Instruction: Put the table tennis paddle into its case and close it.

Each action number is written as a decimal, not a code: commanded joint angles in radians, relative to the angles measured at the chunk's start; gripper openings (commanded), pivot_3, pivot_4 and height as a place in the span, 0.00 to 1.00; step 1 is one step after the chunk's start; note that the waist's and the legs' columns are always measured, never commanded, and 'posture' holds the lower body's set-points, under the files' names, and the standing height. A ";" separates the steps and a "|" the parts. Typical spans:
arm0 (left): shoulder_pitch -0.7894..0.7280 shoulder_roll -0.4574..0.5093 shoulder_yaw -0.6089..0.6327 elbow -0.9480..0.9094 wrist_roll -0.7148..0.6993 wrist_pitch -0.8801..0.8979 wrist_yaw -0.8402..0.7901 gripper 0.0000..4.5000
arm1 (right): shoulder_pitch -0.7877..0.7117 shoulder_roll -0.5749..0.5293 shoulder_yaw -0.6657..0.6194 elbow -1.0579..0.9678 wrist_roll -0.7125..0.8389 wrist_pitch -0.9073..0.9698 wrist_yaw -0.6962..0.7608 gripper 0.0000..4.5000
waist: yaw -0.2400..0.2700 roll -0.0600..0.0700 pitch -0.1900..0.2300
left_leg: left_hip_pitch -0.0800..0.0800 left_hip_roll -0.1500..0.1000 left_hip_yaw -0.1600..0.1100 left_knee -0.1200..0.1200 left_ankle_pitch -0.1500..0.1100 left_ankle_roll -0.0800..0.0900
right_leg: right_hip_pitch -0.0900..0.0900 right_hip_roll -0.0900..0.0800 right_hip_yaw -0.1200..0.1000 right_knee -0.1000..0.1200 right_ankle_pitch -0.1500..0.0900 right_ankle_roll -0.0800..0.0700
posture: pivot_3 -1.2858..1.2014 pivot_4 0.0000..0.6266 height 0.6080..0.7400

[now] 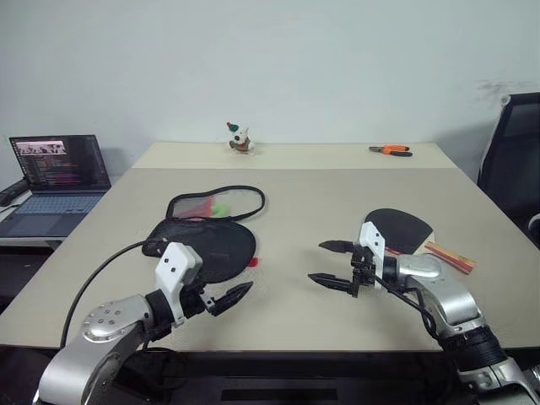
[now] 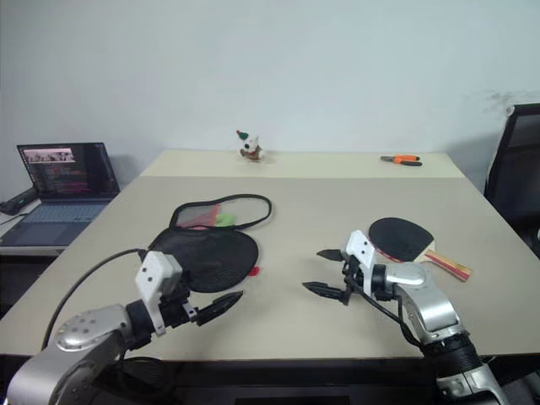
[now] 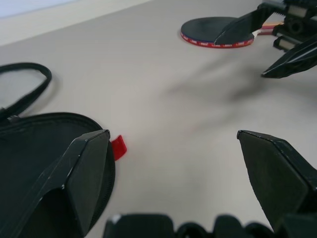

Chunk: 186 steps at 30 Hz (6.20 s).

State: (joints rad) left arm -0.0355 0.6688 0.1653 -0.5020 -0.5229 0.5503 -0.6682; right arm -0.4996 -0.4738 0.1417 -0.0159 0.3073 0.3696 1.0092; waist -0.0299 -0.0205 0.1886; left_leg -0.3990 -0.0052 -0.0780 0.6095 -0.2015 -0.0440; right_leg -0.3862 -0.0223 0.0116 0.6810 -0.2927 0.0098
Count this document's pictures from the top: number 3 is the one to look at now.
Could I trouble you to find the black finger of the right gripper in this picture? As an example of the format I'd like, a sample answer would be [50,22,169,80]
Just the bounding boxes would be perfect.
[214,3,280,47]
[262,37,317,79]

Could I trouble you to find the black rubber table tennis paddle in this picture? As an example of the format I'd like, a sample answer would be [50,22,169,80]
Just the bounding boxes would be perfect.
[180,16,284,51]

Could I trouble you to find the black zippered paddle case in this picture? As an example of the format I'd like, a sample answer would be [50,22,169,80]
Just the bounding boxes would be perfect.
[0,62,128,238]

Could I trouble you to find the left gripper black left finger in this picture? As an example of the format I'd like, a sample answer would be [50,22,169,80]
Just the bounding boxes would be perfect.
[0,129,111,238]

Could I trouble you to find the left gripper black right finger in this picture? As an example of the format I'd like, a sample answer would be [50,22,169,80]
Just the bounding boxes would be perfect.
[237,129,317,234]

